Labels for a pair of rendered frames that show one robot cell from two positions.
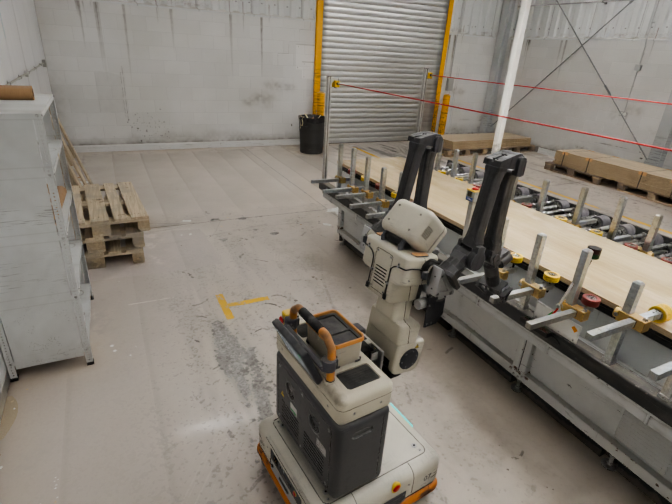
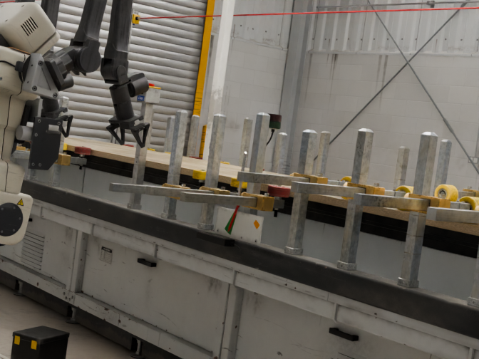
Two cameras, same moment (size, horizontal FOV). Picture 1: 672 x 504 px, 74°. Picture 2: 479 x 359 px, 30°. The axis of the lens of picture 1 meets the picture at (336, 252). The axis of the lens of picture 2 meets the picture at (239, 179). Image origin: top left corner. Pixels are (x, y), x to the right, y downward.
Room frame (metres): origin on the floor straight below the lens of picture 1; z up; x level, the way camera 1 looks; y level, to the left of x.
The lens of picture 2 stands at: (-1.21, -0.49, 1.08)
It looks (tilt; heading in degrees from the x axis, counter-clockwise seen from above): 3 degrees down; 349
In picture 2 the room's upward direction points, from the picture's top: 8 degrees clockwise
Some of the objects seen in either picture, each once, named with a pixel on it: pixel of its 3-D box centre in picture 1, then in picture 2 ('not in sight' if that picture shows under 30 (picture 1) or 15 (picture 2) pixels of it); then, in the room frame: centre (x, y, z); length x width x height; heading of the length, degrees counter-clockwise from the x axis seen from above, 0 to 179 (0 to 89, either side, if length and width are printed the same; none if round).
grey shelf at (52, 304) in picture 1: (33, 231); not in sight; (2.53, 1.91, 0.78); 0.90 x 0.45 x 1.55; 28
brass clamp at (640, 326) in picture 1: (630, 319); (307, 182); (1.64, -1.28, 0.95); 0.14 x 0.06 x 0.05; 28
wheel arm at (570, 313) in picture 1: (560, 316); (234, 201); (1.80, -1.08, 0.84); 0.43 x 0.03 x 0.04; 118
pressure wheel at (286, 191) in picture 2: (588, 306); (277, 201); (1.89, -1.25, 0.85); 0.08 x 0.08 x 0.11
